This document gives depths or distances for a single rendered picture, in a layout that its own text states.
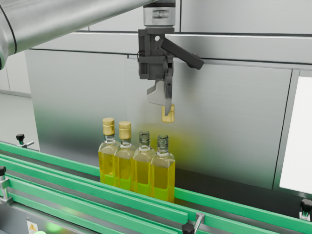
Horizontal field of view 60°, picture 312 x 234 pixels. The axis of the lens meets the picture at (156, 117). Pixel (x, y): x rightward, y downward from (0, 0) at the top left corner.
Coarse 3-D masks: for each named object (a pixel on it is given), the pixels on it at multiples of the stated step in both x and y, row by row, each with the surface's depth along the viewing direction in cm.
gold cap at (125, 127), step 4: (120, 124) 74; (124, 124) 74; (128, 124) 74; (120, 128) 75; (124, 128) 74; (128, 128) 75; (120, 132) 75; (124, 132) 75; (128, 132) 75; (120, 136) 76; (124, 136) 75; (128, 136) 76
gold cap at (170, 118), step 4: (172, 104) 70; (164, 108) 69; (172, 108) 69; (164, 112) 69; (172, 112) 69; (164, 116) 70; (168, 116) 69; (172, 116) 70; (164, 120) 70; (168, 120) 70; (172, 120) 70
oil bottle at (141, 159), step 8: (136, 152) 75; (144, 152) 74; (152, 152) 75; (136, 160) 75; (144, 160) 74; (136, 168) 76; (144, 168) 75; (136, 176) 77; (144, 176) 75; (136, 184) 78; (144, 184) 76; (136, 192) 79; (144, 192) 77
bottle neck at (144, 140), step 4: (140, 132) 74; (144, 132) 75; (148, 132) 74; (140, 136) 74; (144, 136) 73; (148, 136) 74; (140, 140) 74; (144, 140) 74; (148, 140) 74; (140, 144) 75; (144, 144) 74; (148, 144) 75; (140, 148) 75; (144, 148) 74; (148, 148) 75
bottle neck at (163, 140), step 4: (160, 136) 72; (164, 136) 73; (168, 136) 72; (160, 140) 71; (164, 140) 70; (168, 140) 71; (160, 144) 71; (164, 144) 71; (168, 144) 73; (160, 148) 71; (164, 148) 71; (160, 152) 72; (164, 152) 72; (168, 152) 73
